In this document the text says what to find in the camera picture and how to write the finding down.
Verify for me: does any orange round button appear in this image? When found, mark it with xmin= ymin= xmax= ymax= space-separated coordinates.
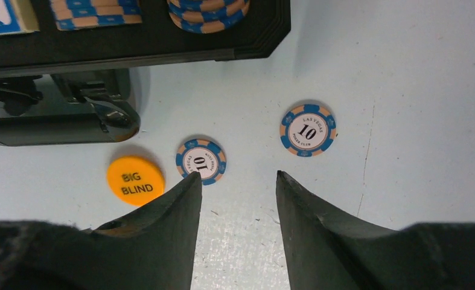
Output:
xmin=106 ymin=155 xmax=165 ymax=207

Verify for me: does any poker chip near disc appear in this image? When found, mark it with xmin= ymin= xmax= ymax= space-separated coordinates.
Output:
xmin=175 ymin=138 xmax=227 ymax=185

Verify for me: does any poker chip middle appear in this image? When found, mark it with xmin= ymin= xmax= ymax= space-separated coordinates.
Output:
xmin=279 ymin=103 xmax=337 ymax=157

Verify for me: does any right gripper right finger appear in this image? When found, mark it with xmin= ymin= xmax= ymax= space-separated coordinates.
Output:
xmin=276 ymin=171 xmax=475 ymax=289

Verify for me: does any blue playing card box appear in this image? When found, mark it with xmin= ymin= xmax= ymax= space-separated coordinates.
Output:
xmin=0 ymin=0 xmax=40 ymax=36

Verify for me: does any black poker set case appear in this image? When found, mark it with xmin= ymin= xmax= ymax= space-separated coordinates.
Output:
xmin=0 ymin=1 xmax=291 ymax=146

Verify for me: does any right blue tan chip stack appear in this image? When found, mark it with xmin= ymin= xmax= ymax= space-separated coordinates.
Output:
xmin=49 ymin=0 xmax=142 ymax=31

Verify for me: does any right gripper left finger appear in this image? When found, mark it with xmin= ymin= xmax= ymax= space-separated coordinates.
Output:
xmin=0 ymin=173 xmax=202 ymax=289

